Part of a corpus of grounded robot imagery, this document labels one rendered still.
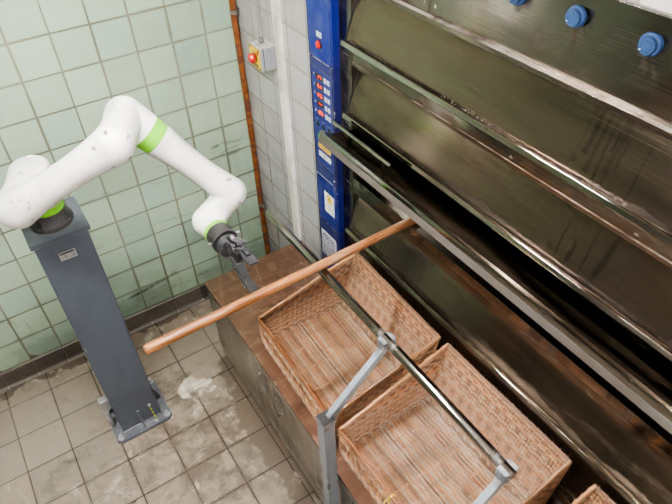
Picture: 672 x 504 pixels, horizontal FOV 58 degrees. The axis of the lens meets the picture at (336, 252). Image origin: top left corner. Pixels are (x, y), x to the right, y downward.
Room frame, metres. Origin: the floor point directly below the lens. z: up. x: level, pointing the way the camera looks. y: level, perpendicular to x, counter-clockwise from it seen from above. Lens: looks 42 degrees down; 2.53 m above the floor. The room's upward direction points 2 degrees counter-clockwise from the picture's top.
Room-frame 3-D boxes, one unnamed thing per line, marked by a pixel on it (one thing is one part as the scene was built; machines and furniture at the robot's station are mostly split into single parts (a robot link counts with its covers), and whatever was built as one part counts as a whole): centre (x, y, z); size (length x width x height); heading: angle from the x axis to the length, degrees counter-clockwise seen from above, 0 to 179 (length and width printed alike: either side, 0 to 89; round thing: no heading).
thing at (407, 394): (0.99, -0.33, 0.72); 0.56 x 0.49 x 0.28; 32
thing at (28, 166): (1.67, 1.00, 1.36); 0.16 x 0.13 x 0.19; 3
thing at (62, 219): (1.73, 1.03, 1.23); 0.26 x 0.15 x 0.06; 32
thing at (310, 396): (1.49, -0.02, 0.72); 0.56 x 0.49 x 0.28; 30
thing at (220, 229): (1.56, 0.38, 1.19); 0.12 x 0.06 x 0.09; 123
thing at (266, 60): (2.39, 0.27, 1.46); 0.10 x 0.07 x 0.10; 32
